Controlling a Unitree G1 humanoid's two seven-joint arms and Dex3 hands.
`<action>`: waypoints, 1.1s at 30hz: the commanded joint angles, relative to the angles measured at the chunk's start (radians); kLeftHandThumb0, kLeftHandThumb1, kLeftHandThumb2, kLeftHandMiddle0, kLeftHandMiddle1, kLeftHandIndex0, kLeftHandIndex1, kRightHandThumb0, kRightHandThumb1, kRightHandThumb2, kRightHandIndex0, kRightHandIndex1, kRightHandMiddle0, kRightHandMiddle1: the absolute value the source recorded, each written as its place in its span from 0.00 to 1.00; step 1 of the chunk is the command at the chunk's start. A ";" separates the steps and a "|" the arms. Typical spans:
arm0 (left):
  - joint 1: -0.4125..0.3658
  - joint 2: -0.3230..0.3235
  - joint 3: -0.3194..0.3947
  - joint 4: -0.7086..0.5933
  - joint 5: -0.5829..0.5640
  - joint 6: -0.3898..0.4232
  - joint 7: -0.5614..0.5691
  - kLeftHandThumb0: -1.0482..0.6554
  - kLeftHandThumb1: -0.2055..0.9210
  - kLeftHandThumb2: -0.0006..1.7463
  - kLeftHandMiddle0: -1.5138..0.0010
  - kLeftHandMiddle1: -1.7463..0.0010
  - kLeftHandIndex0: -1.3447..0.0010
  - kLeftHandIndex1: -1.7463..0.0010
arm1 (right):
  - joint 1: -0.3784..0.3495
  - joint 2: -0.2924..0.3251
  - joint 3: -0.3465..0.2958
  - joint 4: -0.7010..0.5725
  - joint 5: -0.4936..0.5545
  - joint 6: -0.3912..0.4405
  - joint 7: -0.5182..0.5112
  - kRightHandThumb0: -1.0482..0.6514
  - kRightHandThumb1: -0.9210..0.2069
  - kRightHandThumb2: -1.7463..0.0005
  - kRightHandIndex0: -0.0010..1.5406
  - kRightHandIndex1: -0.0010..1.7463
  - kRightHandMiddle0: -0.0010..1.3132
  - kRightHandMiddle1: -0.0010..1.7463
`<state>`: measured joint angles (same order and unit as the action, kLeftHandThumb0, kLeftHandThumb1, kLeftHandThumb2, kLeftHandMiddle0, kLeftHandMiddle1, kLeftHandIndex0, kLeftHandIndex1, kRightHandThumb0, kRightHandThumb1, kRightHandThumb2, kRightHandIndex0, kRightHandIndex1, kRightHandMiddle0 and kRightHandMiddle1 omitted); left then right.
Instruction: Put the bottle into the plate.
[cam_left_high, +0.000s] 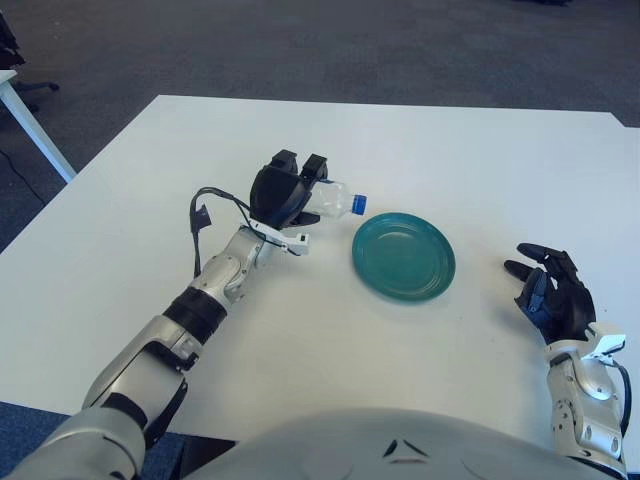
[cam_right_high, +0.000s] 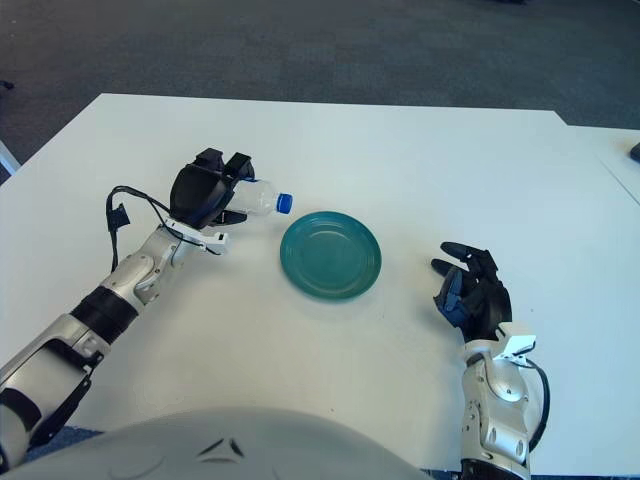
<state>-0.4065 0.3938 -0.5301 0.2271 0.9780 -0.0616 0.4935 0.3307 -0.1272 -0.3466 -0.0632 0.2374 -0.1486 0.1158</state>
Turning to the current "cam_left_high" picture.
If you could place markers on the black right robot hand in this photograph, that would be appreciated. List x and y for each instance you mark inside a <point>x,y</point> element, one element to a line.
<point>570,305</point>

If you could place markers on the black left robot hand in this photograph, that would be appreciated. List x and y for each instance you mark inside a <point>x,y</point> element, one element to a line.
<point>272,195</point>

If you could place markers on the clear plastic bottle blue cap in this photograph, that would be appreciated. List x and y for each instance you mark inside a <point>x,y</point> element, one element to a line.
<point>335,197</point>

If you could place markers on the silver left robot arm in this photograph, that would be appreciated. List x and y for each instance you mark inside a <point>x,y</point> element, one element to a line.
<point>220,270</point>

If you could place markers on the teal round plate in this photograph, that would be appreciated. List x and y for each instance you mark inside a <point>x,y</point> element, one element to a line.
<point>400,260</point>

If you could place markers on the white side table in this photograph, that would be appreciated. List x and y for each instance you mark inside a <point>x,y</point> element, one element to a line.
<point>30,125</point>

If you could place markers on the grey robot torso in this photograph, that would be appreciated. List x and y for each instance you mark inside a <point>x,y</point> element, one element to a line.
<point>325,445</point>

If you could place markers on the black office chair base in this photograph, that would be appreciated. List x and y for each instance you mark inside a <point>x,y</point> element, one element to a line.
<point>37,86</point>

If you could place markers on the black office chair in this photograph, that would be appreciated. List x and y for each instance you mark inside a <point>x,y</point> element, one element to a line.
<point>7,45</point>

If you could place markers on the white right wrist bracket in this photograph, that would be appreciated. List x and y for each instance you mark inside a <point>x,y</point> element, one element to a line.
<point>607,342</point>

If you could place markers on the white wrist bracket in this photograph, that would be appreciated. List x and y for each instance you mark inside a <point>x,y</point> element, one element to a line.
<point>300,245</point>
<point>607,342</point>

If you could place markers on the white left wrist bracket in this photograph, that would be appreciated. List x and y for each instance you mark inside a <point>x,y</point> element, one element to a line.
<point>300,245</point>

